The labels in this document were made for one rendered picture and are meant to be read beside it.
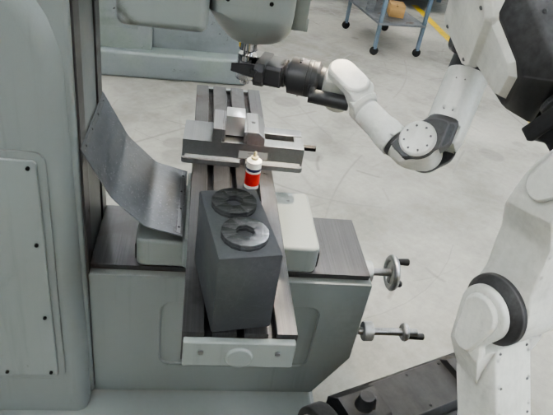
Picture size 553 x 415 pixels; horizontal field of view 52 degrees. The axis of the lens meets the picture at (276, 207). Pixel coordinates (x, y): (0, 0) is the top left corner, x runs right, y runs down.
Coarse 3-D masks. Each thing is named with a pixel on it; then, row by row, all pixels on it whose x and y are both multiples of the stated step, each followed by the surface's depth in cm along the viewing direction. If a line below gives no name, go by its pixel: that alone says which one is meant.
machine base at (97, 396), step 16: (96, 400) 175; (112, 400) 175; (128, 400) 176; (144, 400) 177; (160, 400) 178; (176, 400) 179; (192, 400) 179; (208, 400) 180; (224, 400) 181; (240, 400) 182; (256, 400) 183; (272, 400) 184; (288, 400) 184; (304, 400) 185
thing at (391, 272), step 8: (392, 256) 179; (368, 264) 177; (384, 264) 185; (392, 264) 180; (400, 264) 178; (408, 264) 178; (376, 272) 179; (384, 272) 179; (392, 272) 180; (400, 272) 176; (384, 280) 184; (392, 280) 180; (400, 280) 184; (392, 288) 178
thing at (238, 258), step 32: (224, 192) 115; (256, 192) 119; (224, 224) 106; (256, 224) 107; (224, 256) 101; (256, 256) 102; (224, 288) 104; (256, 288) 106; (224, 320) 109; (256, 320) 112
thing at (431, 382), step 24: (432, 360) 156; (456, 360) 153; (384, 384) 146; (408, 384) 147; (432, 384) 148; (456, 384) 149; (336, 408) 139; (360, 408) 135; (384, 408) 137; (408, 408) 140; (432, 408) 141; (456, 408) 144
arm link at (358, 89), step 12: (336, 60) 131; (348, 60) 131; (336, 72) 129; (348, 72) 129; (360, 72) 129; (336, 84) 129; (348, 84) 127; (360, 84) 127; (372, 84) 128; (348, 96) 127; (360, 96) 127; (372, 96) 128; (360, 108) 128
